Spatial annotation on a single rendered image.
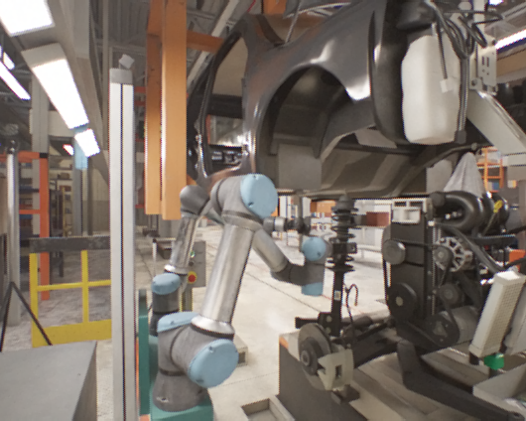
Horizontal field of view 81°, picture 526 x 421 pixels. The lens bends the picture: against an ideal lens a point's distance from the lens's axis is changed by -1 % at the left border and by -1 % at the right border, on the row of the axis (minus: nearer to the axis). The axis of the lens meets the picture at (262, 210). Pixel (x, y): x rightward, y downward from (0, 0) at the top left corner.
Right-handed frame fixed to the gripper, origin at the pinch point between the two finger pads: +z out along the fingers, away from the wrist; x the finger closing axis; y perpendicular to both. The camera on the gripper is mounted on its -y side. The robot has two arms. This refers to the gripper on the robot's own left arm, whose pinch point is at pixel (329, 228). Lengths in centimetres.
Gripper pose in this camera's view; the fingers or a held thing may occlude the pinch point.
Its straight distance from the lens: 143.4
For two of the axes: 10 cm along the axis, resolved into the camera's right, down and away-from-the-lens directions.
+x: -1.4, 9.6, -2.2
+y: 2.4, 2.5, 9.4
